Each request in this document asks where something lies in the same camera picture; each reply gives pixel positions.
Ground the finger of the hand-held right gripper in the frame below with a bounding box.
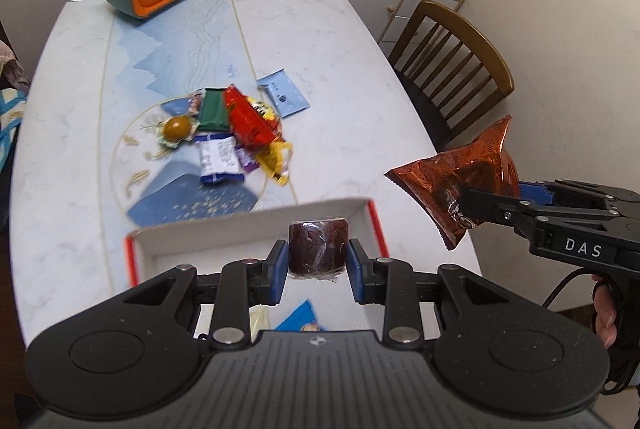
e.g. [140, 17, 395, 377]
[518, 180, 557, 206]
[459, 188, 537, 235]

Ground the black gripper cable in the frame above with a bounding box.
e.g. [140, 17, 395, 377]
[544, 268, 597, 308]

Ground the white box with red edge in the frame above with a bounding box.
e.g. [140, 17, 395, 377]
[123, 197, 390, 345]

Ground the purple snack packet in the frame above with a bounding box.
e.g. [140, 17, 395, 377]
[235, 144, 262, 174]

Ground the person's right hand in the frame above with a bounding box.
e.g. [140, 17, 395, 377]
[591, 274, 620, 350]

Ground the light blue snack packet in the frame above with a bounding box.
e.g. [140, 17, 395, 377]
[256, 68, 311, 119]

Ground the brown cake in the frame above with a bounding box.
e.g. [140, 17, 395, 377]
[287, 218, 350, 283]

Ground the yellow snack packet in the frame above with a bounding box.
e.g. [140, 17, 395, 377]
[257, 140, 295, 188]

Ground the white and blue snack packet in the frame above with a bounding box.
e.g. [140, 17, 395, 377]
[193, 134, 246, 185]

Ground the wooden chair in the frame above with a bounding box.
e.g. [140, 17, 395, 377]
[387, 0, 516, 152]

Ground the orange-brown foil snack packet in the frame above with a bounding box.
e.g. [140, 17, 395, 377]
[385, 115, 521, 252]

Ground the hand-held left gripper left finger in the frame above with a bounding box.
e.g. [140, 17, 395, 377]
[122, 239, 291, 350]

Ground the braised egg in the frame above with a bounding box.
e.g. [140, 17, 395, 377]
[154, 106, 202, 150]

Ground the cream snack packet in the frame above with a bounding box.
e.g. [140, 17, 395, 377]
[249, 306, 271, 341]

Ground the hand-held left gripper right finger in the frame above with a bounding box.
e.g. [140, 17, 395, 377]
[347, 239, 507, 345]

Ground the blue and white cloth bag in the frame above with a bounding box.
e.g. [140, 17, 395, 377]
[0, 86, 27, 174]

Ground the red snack packet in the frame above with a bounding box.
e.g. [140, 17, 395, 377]
[223, 84, 279, 148]

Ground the blue and orange snack packet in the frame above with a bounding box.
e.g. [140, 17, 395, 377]
[274, 300, 321, 333]

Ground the dark green snack packet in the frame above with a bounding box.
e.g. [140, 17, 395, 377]
[198, 88, 231, 132]

